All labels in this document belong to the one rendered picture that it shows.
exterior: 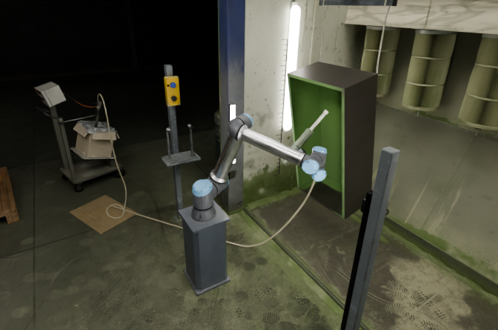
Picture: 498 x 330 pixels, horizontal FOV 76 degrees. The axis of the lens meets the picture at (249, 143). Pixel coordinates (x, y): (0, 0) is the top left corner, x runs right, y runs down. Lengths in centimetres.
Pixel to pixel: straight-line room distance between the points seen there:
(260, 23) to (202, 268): 215
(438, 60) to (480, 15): 49
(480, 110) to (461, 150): 60
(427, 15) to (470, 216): 178
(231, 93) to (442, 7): 189
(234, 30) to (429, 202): 243
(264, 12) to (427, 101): 171
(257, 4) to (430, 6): 145
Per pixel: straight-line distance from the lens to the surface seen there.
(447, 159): 359
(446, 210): 348
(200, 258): 260
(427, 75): 334
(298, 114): 287
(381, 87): 372
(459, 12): 314
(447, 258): 344
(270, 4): 313
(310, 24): 345
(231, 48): 294
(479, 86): 311
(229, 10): 291
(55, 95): 423
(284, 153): 193
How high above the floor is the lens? 213
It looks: 23 degrees down
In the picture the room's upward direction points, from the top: 1 degrees clockwise
